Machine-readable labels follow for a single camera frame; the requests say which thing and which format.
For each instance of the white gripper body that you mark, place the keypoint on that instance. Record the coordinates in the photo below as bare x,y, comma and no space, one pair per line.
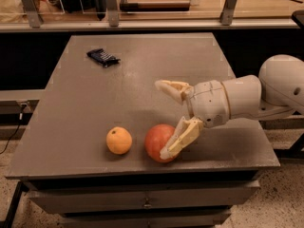
207,103

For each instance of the red apple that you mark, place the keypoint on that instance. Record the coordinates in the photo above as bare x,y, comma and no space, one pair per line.
155,139

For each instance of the dark blue snack packet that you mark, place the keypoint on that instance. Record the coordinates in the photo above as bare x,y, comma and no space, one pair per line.
100,56

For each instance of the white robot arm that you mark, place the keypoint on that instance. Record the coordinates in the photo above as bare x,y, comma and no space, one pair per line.
276,92

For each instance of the grey drawer cabinet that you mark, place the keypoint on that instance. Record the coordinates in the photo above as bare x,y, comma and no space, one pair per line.
64,161

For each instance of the orange fruit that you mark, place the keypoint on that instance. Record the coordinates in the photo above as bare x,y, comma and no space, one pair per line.
118,140

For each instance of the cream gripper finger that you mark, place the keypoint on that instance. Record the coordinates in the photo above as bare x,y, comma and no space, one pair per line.
186,132
176,90

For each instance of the metal railing frame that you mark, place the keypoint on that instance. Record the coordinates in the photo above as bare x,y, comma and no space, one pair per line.
37,15

